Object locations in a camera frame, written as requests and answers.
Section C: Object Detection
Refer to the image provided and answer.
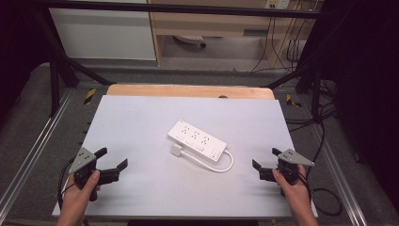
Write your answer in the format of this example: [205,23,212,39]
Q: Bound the left hand-held gripper black cable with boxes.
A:
[56,157,77,211]

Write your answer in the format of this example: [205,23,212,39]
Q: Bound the light wooden desk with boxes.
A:
[146,0,316,68]

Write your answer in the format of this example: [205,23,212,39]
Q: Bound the white wall socket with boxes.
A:
[263,0,292,10]

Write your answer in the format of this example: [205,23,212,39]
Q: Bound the black metal frame stand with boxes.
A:
[265,53,326,119]
[30,8,117,119]

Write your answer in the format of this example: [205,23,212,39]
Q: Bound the wooden table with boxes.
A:
[105,83,277,101]

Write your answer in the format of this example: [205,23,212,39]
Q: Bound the yellow hanging cable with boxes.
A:
[272,6,302,70]

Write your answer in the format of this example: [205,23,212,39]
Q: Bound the white cabinet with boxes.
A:
[48,7,157,61]

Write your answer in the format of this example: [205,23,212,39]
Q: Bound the black floor cable bundle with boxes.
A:
[283,78,339,178]

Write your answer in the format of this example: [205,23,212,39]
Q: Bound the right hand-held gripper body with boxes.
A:
[277,148,315,198]

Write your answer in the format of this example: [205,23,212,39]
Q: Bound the person's right hand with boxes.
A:
[272,164,312,216]

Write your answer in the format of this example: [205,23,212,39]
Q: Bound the white power strip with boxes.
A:
[167,119,229,164]

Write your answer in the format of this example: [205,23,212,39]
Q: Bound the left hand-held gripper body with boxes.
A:
[68,147,107,202]

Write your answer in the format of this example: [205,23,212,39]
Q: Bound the aluminium floor rail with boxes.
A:
[305,103,369,226]
[0,89,74,216]

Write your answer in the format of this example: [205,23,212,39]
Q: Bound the black hanging cables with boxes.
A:
[249,13,310,74]

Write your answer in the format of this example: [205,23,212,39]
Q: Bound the grey chair base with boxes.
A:
[173,34,208,49]

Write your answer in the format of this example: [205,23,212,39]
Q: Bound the hand-held gripper black cable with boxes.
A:
[56,157,77,211]
[297,169,343,218]

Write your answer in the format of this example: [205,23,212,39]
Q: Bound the right hand-held gripper black cable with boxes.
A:
[297,169,343,218]

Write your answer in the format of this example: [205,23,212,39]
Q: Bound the white power strip cable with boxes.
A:
[180,149,235,174]

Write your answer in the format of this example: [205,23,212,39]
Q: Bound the black curtain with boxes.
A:
[309,0,399,215]
[0,0,53,126]

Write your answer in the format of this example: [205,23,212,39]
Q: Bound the white power plug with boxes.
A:
[170,143,184,157]

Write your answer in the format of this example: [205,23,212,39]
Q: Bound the black metal frame bar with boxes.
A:
[34,0,326,20]

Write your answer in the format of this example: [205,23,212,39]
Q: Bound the person's left hand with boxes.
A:
[57,169,102,215]

